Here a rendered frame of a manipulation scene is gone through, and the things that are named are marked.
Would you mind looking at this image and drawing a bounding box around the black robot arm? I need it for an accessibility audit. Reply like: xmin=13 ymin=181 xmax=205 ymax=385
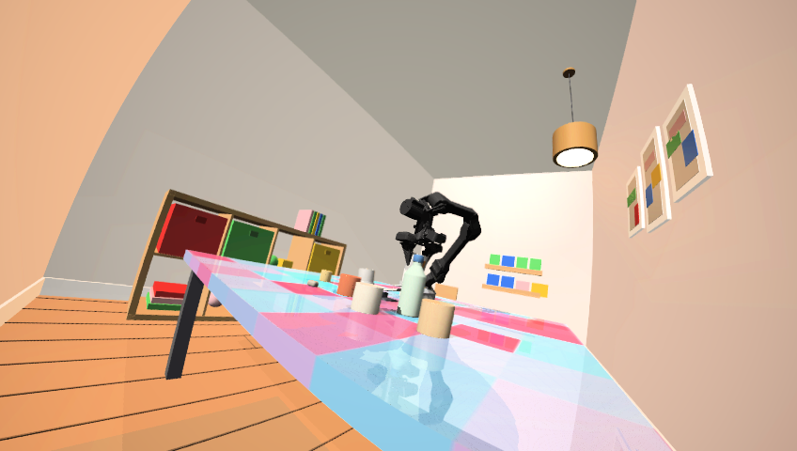
xmin=399 ymin=191 xmax=482 ymax=289

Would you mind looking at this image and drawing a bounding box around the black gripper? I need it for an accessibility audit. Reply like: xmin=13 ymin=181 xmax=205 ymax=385
xmin=396 ymin=222 xmax=444 ymax=265

